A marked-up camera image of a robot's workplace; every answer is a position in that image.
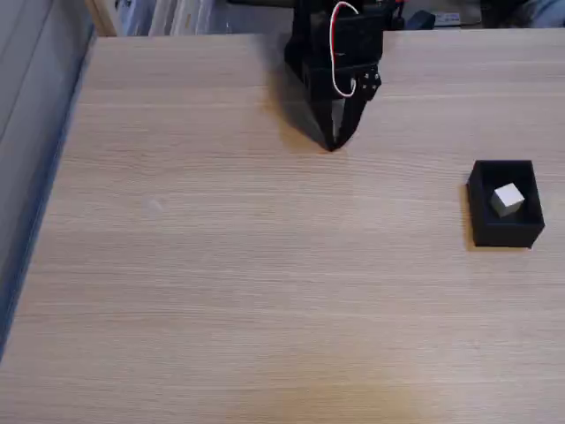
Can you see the black open box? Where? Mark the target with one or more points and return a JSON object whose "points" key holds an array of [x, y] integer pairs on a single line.
{"points": [[507, 234]]}

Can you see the wooden frame post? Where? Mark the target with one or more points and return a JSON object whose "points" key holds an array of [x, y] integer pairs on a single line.
{"points": [[102, 17]]}

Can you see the white cube block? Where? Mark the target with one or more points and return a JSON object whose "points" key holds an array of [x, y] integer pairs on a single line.
{"points": [[507, 199]]}

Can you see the dark blue object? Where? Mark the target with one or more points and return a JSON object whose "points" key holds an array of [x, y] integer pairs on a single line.
{"points": [[419, 20]]}

